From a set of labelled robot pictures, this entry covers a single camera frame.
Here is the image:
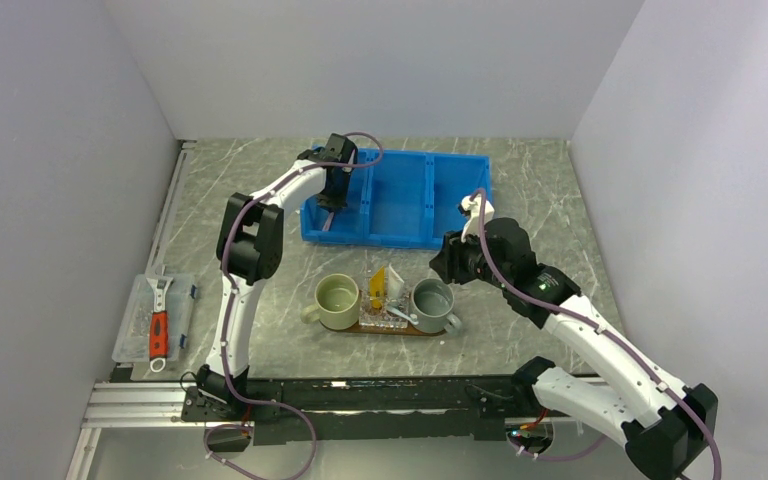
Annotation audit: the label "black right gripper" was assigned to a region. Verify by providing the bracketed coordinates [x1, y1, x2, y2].
[429, 222, 511, 289]

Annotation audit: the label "grey ceramic mug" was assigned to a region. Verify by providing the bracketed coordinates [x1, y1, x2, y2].
[409, 278, 463, 335]

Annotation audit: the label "white toothpaste tube green cap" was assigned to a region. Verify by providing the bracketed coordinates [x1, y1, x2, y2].
[386, 265, 405, 306]

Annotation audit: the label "grey toothbrush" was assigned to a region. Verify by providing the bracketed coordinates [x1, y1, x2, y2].
[386, 305, 418, 325]

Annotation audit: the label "brown oval wooden tray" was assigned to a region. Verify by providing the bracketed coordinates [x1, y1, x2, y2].
[342, 322, 445, 337]

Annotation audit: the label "yellow orange tube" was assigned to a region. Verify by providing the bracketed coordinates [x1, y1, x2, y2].
[368, 267, 387, 310]

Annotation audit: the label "clear glass toothbrush holder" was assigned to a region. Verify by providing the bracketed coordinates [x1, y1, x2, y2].
[358, 291, 409, 326]

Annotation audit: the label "light green ceramic mug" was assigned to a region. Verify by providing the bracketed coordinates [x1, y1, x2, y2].
[300, 273, 361, 331]

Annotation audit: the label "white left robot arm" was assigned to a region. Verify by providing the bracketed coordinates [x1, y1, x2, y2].
[196, 134, 358, 420]

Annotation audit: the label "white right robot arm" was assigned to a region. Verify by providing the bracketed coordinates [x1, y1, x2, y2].
[429, 218, 723, 479]

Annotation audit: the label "blue middle storage bin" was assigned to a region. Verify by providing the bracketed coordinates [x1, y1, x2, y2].
[363, 151, 434, 249]

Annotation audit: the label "blue storage bin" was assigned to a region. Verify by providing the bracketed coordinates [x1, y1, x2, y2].
[299, 169, 368, 244]
[421, 153, 495, 249]
[363, 151, 434, 249]

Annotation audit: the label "blue left storage bin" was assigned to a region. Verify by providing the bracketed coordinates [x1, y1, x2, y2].
[299, 169, 368, 244]

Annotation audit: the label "blue right storage bin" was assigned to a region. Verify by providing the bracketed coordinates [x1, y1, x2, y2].
[421, 153, 495, 249]

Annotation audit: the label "clear plastic box blue latches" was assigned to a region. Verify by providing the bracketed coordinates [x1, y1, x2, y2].
[112, 272, 198, 364]

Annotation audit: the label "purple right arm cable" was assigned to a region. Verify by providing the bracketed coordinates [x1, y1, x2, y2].
[470, 188, 723, 480]

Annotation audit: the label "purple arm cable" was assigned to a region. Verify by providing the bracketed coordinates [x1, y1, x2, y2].
[220, 131, 385, 480]
[470, 188, 723, 480]

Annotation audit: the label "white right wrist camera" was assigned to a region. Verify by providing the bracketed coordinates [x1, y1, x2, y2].
[459, 192, 494, 243]

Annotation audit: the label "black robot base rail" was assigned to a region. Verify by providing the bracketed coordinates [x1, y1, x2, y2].
[181, 375, 555, 446]

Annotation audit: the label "red handled tool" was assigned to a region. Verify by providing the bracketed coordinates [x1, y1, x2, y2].
[146, 266, 173, 373]

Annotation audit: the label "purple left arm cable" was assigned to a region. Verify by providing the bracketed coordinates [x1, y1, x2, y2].
[220, 131, 385, 480]

